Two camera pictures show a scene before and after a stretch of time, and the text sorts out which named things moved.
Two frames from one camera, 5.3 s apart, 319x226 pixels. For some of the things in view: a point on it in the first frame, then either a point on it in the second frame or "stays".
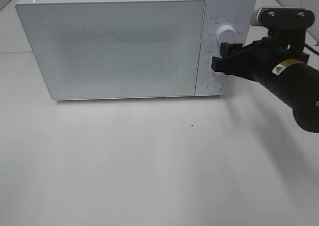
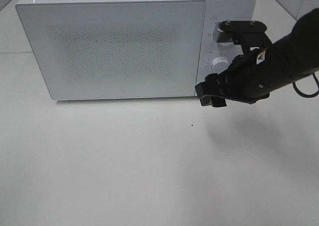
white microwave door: x=117 y=49 stays
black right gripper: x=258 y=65 to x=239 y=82
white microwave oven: x=107 y=42 stays
